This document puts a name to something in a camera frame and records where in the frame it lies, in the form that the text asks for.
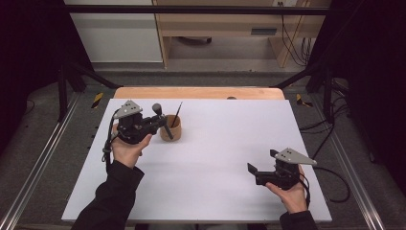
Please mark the black metal stand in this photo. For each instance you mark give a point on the black metal stand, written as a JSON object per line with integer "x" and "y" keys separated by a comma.
{"x": 327, "y": 92}
{"x": 62, "y": 92}

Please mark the tan holder with bear figure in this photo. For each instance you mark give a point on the tan holder with bear figure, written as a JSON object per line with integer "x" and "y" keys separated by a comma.
{"x": 174, "y": 132}

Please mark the thin black brush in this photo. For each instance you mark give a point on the thin black brush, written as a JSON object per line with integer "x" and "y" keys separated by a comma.
{"x": 177, "y": 115}

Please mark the aluminium rail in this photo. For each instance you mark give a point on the aluminium rail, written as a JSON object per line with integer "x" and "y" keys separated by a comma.
{"x": 351, "y": 172}
{"x": 35, "y": 166}

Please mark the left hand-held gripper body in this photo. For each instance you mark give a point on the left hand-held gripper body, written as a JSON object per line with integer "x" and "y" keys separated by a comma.
{"x": 134, "y": 127}

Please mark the black curtain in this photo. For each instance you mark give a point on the black curtain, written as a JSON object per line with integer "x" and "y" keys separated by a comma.
{"x": 376, "y": 80}
{"x": 28, "y": 64}

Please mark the person's left hand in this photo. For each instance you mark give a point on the person's left hand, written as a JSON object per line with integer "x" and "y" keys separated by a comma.
{"x": 126, "y": 153}

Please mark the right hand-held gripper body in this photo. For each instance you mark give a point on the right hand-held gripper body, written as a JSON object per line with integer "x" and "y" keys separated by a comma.
{"x": 282, "y": 177}

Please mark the black horizontal bar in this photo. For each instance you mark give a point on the black horizontal bar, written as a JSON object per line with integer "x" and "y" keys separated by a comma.
{"x": 191, "y": 10}

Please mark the black makeup brush silver ferrule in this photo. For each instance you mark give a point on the black makeup brush silver ferrule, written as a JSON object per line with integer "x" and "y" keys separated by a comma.
{"x": 157, "y": 109}

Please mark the white cabinet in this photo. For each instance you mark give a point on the white cabinet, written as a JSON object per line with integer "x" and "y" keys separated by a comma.
{"x": 118, "y": 35}

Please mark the person's right hand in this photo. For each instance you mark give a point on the person's right hand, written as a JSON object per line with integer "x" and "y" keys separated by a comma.
{"x": 295, "y": 199}

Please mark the beige wooden desk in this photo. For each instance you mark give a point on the beige wooden desk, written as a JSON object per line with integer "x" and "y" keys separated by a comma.
{"x": 223, "y": 25}

